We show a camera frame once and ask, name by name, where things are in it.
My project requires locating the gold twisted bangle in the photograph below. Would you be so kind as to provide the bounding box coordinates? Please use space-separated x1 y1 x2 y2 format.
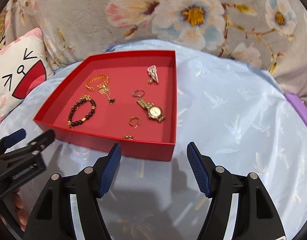
85 74 109 91

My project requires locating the purple mat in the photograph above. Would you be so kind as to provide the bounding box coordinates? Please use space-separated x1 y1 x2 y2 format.
284 93 307 126

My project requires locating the cat face pillow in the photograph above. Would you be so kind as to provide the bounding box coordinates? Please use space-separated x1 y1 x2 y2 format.
0 28 54 123

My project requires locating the gold hoop earring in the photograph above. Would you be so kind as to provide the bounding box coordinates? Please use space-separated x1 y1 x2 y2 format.
128 116 141 129

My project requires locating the light blue palm-print cloth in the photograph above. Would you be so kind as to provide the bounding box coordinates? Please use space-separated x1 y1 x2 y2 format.
0 38 307 240

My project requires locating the left hand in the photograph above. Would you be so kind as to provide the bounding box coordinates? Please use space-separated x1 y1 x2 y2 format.
3 189 28 232

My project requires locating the black bead gold bracelet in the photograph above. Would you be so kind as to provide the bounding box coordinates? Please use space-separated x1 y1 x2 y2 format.
67 97 97 129

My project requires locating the thin gold clover necklace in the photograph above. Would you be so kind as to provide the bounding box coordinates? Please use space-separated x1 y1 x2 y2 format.
97 81 117 105

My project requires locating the grey floral blanket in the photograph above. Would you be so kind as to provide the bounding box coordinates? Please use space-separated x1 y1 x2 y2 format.
0 0 307 104

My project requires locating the red jewelry tray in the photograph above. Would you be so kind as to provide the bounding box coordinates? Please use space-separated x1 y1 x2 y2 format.
34 50 177 161

